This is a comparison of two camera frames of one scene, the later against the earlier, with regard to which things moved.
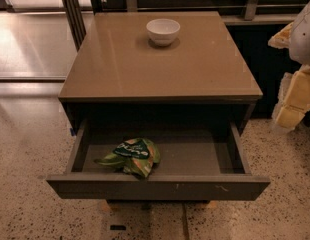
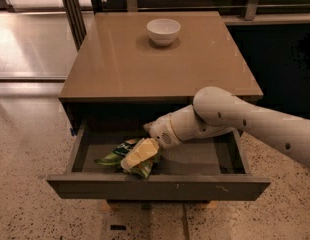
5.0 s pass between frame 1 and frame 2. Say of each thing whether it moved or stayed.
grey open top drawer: stayed
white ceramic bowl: stayed
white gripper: moved
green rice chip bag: stayed
